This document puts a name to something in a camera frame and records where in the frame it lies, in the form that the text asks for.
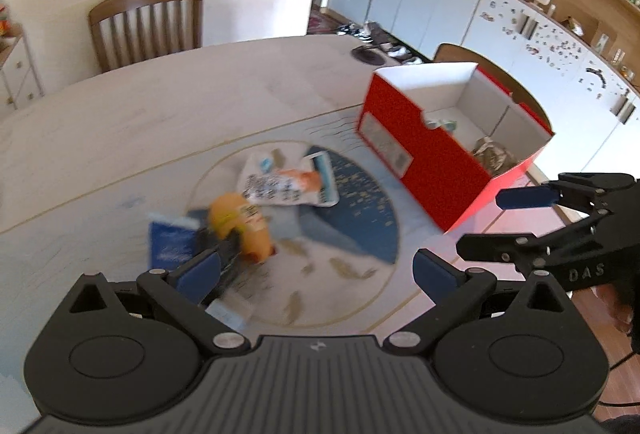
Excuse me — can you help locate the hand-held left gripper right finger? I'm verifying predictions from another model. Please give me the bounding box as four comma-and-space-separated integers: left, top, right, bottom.
411, 248, 576, 356

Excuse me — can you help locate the white orange snack packet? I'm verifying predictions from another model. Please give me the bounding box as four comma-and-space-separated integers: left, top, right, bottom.
239, 153, 341, 208

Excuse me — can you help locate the black round table grommet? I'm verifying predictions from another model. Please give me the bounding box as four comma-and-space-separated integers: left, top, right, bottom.
352, 46, 389, 65

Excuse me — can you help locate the black cable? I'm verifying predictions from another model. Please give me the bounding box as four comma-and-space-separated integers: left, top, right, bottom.
601, 346, 640, 410

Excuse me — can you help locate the red cardboard box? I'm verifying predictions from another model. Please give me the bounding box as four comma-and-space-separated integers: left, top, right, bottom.
356, 62, 556, 233

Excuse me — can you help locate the curved back wooden chair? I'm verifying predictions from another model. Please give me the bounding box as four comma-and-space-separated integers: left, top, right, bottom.
433, 42, 554, 136

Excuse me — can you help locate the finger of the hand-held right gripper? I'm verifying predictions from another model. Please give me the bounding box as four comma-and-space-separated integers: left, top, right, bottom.
496, 172, 640, 216
456, 208, 615, 276

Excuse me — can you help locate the pair of dark sneakers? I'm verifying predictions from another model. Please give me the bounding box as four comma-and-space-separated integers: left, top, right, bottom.
334, 21, 376, 43

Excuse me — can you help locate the small white side cabinet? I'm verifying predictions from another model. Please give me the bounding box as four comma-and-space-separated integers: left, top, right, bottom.
0, 21, 44, 111

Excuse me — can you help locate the blue carton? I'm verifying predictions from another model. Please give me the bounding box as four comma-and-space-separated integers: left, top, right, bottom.
148, 212, 202, 271

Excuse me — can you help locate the white and wooden wall cabinet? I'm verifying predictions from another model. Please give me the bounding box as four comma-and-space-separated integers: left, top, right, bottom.
324, 0, 640, 176

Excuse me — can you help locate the slatted wooden chair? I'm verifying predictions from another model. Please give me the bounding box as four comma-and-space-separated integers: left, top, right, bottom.
88, 0, 205, 74

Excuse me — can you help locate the white slipper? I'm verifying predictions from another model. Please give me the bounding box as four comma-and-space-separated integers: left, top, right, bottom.
387, 45, 426, 66

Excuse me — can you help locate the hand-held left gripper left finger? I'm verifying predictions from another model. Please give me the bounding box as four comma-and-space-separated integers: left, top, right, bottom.
64, 248, 251, 356

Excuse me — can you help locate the person's right hand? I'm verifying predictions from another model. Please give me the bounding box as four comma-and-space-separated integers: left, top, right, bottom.
596, 285, 634, 333

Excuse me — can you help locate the crumpled foil packet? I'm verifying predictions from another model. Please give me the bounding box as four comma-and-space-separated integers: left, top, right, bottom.
472, 137, 519, 173

